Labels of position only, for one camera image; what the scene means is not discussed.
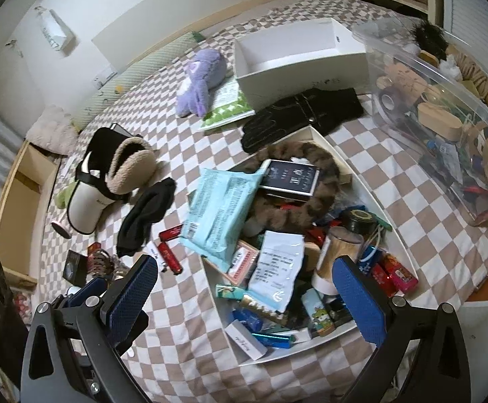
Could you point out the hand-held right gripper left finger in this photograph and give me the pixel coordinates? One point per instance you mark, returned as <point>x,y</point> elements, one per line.
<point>132,298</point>

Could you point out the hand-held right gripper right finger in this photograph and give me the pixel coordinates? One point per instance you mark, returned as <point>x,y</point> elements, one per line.
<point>357,302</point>

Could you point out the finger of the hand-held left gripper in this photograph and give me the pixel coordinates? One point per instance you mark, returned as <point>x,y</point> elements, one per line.
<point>90,289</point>

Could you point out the small black box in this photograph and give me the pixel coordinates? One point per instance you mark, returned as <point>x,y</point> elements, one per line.
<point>76,268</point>

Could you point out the red lipstick tube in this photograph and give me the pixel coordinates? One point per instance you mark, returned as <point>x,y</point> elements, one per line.
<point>171,258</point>
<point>170,233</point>

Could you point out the white shallow box container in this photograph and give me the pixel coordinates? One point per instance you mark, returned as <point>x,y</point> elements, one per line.
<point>395,235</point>

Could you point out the brown hair claw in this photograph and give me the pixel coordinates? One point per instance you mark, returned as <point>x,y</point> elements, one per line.
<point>103,262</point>

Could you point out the small red box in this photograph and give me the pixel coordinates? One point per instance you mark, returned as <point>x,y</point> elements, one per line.
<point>94,249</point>

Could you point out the green cartoon packet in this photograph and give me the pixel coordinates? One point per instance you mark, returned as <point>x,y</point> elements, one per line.
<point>317,312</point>

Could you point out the red snack packets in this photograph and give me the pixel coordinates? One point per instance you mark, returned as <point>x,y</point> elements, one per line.
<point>397,275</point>

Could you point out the cotton swab jar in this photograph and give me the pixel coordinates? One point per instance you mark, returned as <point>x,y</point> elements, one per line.
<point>336,256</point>

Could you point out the pink round mirror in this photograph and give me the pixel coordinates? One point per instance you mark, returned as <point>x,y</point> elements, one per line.
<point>62,229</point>

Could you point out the black round tin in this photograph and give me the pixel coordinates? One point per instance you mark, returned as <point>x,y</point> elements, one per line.
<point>359,220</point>

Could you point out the black sleep mask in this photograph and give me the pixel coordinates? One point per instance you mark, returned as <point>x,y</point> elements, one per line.
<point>143,214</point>

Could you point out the white paper receipt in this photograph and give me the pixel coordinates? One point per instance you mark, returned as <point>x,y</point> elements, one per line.
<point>275,268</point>

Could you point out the green plush item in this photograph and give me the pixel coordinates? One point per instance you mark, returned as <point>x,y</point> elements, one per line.
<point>64,196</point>

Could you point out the brown striped fur scarf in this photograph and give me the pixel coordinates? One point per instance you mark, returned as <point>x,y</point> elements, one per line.
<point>317,201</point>

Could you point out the playing card box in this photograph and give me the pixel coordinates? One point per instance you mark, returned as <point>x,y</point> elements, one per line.
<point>244,262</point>

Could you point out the small white box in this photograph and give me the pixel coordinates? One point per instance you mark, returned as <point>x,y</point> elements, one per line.
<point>246,339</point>

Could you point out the light blue wet wipes pack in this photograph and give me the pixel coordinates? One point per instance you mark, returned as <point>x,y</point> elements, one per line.
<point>220,214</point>

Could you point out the white black fur-lined boot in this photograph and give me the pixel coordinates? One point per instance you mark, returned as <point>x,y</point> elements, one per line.
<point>97,168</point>

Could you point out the dark flat box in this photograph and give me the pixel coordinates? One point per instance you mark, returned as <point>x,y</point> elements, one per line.
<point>290,178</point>

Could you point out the checkered bed sheet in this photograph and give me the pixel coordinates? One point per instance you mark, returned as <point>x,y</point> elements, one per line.
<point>176,142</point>

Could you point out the beige fluffy blanket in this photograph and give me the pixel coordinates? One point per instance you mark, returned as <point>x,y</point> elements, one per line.
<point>53,132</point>

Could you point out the wooden box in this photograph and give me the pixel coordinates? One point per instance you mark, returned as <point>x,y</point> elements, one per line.
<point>439,121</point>

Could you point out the black gloves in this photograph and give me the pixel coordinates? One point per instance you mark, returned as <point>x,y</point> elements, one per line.
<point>294,113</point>

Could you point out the tape roll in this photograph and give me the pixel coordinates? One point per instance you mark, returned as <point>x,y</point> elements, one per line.
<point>387,100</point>

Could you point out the green dotted tissue pack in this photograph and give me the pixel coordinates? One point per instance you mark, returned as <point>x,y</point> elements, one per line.
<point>227,105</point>

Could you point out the clear plastic storage bin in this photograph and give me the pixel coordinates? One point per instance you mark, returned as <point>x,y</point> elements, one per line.
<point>437,92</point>

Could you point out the purple plush toy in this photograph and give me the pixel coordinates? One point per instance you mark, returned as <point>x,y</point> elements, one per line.
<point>199,79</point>

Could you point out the long green pillow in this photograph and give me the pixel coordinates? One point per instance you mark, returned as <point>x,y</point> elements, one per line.
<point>143,67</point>

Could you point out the white empty cardboard box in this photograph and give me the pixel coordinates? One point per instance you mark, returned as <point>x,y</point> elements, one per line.
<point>307,73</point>

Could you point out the black fuzzy item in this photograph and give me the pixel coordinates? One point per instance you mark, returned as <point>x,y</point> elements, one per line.
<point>428,37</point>

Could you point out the wooden bed frame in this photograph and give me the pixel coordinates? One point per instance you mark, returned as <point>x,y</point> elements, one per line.
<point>21,201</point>

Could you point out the white wall-mounted holder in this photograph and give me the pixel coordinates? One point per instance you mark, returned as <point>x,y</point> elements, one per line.
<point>55,29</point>

